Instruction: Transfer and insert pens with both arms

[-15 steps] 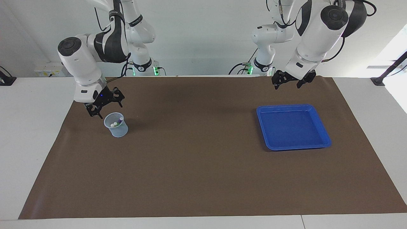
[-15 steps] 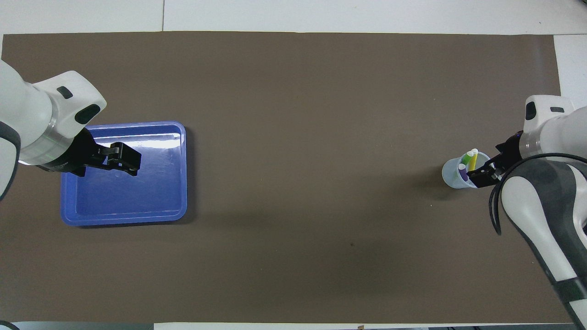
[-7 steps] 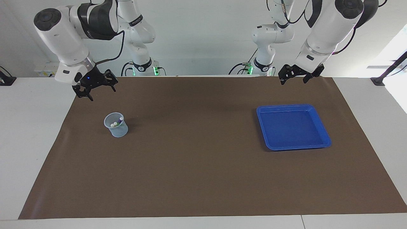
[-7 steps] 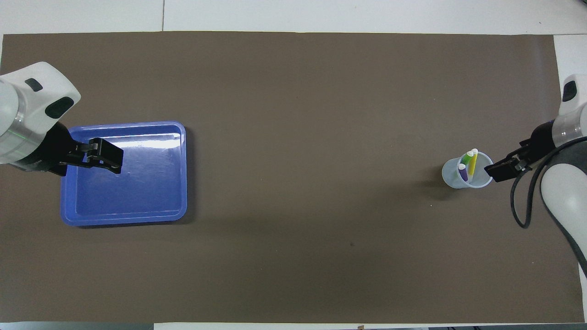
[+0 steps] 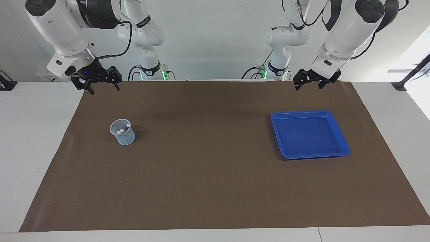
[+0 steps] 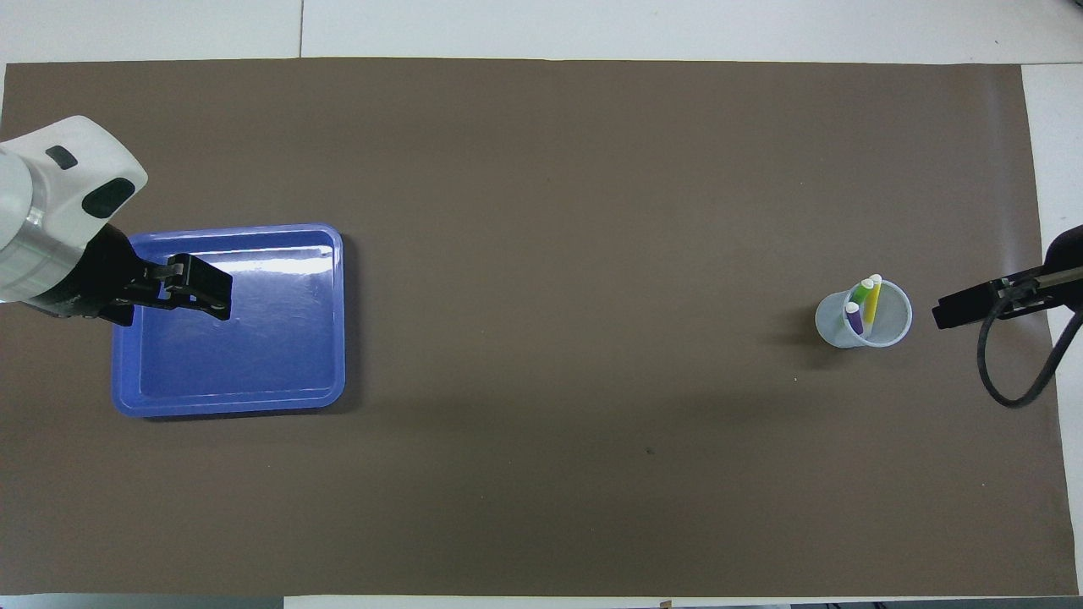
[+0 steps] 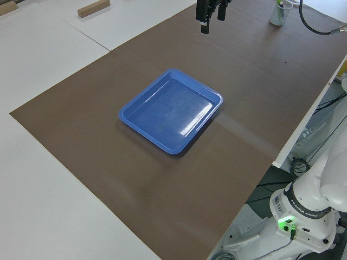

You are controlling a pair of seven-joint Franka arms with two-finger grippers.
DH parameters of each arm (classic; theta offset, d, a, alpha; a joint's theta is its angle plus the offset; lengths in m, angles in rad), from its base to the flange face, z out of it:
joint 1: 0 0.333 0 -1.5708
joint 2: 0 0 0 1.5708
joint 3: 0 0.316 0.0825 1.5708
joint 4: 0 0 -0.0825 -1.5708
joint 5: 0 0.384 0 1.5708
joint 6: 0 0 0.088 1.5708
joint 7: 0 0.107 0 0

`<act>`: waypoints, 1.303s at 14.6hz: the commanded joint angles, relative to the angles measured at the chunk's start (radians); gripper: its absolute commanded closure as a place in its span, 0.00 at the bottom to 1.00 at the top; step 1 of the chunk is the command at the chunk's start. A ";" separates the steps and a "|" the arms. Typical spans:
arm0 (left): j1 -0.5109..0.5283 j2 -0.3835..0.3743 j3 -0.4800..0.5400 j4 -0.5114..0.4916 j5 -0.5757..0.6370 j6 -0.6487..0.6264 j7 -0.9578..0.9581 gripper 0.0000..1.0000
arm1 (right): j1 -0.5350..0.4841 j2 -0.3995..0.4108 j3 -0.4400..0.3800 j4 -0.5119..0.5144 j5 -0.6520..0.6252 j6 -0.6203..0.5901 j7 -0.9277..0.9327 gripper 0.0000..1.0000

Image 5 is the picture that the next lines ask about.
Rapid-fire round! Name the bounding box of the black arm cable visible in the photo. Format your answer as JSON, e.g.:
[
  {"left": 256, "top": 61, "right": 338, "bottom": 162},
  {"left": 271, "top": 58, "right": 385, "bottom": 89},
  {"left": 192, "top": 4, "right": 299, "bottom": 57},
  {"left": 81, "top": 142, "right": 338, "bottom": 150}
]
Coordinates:
[
  {"left": 282, "top": 0, "right": 409, "bottom": 59},
  {"left": 97, "top": 20, "right": 132, "bottom": 60}
]

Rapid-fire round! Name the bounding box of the black camera stand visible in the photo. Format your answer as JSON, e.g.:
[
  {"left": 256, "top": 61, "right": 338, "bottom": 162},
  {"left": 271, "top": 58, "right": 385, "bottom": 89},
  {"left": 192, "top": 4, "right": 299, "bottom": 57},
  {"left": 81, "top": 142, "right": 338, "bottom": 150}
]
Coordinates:
[{"left": 391, "top": 54, "right": 430, "bottom": 91}]

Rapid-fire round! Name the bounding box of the black table clamp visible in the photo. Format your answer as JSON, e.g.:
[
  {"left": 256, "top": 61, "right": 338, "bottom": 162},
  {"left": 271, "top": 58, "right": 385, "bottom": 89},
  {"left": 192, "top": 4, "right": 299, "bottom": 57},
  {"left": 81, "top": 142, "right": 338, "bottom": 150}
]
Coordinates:
[{"left": 0, "top": 70, "right": 18, "bottom": 91}]

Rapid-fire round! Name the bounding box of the black left base cable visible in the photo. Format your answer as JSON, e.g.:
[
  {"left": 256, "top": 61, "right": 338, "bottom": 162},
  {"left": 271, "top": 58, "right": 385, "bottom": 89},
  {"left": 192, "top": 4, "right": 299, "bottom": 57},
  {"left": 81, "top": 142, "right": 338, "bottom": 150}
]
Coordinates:
[{"left": 241, "top": 50, "right": 273, "bottom": 80}]

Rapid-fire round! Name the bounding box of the brown table mat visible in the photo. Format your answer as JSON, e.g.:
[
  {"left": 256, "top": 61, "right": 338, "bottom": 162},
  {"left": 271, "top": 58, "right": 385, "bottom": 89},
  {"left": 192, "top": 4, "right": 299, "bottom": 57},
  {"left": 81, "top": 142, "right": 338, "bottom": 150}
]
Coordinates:
[{"left": 19, "top": 81, "right": 430, "bottom": 232}]

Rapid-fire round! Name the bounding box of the translucent plastic cup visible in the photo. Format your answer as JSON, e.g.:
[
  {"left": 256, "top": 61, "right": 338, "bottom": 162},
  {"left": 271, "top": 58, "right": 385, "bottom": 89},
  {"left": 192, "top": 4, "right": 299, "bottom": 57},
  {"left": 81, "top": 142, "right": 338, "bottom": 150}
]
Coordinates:
[{"left": 109, "top": 118, "right": 136, "bottom": 146}]

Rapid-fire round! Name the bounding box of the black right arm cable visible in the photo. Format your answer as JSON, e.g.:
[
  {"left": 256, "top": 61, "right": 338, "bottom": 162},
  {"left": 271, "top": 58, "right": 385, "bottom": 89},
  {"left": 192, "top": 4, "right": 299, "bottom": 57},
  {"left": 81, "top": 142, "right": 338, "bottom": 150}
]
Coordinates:
[{"left": 97, "top": 20, "right": 132, "bottom": 60}]

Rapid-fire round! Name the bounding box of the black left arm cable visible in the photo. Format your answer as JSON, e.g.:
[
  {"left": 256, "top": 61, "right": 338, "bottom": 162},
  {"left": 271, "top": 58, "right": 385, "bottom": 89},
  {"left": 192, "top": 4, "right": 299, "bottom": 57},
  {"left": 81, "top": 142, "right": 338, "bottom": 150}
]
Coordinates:
[{"left": 282, "top": 0, "right": 409, "bottom": 59}]

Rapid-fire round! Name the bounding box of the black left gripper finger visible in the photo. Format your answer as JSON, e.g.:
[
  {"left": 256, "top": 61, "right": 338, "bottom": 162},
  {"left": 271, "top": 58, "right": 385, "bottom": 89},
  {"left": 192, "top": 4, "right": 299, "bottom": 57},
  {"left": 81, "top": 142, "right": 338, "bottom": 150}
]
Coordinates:
[
  {"left": 293, "top": 69, "right": 312, "bottom": 91},
  {"left": 317, "top": 69, "right": 342, "bottom": 90}
]

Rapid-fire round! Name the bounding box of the black base cable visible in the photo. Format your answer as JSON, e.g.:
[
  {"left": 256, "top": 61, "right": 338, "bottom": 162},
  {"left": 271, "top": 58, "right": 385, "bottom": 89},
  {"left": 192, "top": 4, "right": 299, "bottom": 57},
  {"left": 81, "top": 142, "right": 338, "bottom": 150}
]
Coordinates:
[
  {"left": 241, "top": 50, "right": 273, "bottom": 80},
  {"left": 128, "top": 65, "right": 143, "bottom": 81}
]

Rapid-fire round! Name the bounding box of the black right base cable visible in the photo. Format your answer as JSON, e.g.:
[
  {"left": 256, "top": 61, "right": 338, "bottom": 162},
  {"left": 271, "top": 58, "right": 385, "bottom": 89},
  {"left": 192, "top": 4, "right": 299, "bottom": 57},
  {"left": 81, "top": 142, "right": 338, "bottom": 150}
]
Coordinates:
[{"left": 128, "top": 65, "right": 143, "bottom": 81}]

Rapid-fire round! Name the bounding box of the blue plastic tray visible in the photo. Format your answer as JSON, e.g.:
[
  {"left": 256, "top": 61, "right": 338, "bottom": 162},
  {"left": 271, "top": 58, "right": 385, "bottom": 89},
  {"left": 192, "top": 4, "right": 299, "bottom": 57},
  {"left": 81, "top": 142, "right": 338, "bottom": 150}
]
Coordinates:
[{"left": 271, "top": 110, "right": 351, "bottom": 159}]

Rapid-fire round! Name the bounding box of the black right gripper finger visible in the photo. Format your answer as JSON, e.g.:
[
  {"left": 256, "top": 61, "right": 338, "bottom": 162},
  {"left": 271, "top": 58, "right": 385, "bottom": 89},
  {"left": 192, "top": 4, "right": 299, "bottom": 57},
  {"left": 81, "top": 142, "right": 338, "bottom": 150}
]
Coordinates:
[
  {"left": 107, "top": 66, "right": 122, "bottom": 91},
  {"left": 71, "top": 77, "right": 95, "bottom": 96}
]

